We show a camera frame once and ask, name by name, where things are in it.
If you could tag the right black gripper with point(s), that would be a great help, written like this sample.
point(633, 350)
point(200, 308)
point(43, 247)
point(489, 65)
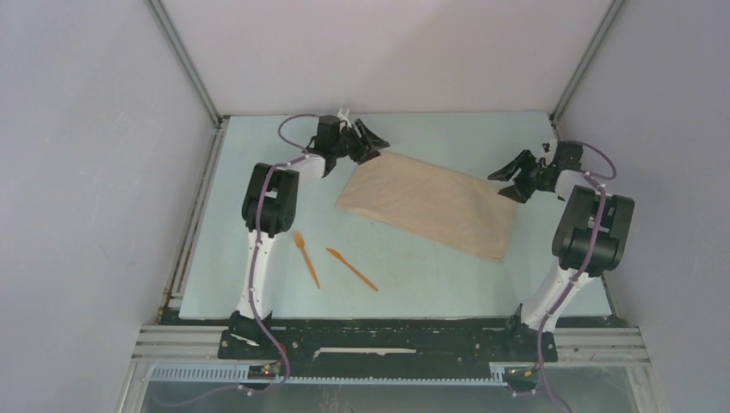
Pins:
point(509, 170)

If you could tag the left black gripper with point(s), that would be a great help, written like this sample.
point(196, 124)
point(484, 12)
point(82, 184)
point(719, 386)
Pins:
point(372, 142)

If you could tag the beige cloth napkin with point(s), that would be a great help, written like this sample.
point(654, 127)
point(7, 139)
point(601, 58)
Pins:
point(442, 205)

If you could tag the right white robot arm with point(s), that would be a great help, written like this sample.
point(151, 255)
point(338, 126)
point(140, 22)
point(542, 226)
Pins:
point(590, 238)

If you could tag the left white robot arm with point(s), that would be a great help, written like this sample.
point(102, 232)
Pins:
point(270, 203)

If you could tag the orange plastic knife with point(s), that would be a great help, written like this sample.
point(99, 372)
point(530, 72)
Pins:
point(336, 254)

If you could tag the orange plastic fork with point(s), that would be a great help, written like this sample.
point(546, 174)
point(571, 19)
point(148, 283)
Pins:
point(301, 246)

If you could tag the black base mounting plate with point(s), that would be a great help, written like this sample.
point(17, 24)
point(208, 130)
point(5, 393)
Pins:
point(461, 348)

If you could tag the right corner aluminium post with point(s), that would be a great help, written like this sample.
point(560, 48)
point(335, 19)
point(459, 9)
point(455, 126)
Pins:
point(598, 38)

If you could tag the corner aluminium post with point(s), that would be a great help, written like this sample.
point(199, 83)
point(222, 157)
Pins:
point(163, 19)
point(598, 38)

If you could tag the left corner aluminium post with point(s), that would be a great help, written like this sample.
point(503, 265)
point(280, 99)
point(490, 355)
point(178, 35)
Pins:
point(163, 19)

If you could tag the white cable duct strip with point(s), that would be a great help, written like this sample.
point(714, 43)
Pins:
point(242, 374)

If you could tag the aluminium frame rail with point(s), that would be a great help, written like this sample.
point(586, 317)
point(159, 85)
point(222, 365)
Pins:
point(612, 347)

